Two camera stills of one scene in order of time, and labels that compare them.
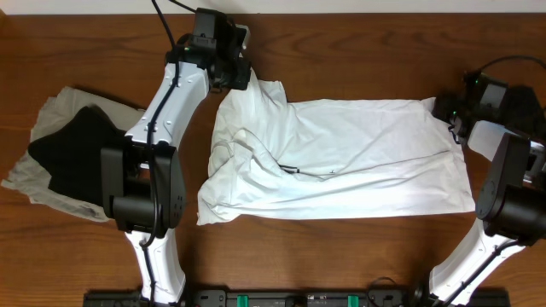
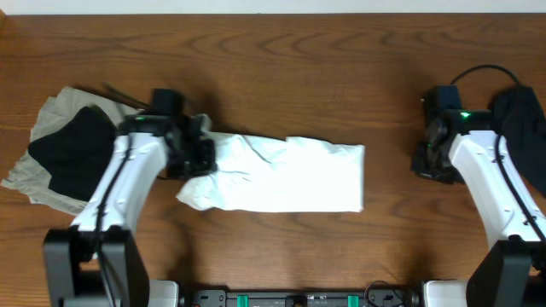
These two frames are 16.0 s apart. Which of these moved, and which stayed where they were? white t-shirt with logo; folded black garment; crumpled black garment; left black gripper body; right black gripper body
Moved: white t-shirt with logo; right black gripper body; left black gripper body
Stayed: crumpled black garment; folded black garment
